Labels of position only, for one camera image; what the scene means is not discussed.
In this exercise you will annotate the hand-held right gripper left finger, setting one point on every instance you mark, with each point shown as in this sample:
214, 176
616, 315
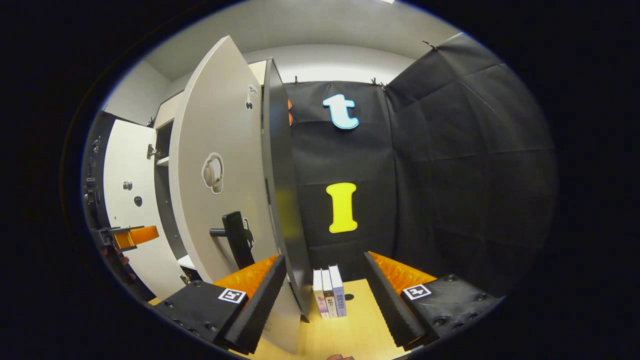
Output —
260, 305

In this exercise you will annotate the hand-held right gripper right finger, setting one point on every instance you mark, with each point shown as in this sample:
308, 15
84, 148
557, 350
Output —
387, 305

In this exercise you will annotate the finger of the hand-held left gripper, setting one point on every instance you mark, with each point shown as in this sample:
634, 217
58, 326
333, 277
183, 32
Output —
137, 236

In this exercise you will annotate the white pink book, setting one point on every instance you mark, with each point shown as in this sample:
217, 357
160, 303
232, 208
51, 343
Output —
320, 295

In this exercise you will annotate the lavender book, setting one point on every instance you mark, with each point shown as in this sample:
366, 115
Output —
339, 290

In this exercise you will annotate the white shoe cabinet door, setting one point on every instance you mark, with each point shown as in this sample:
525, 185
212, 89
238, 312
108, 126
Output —
130, 160
220, 125

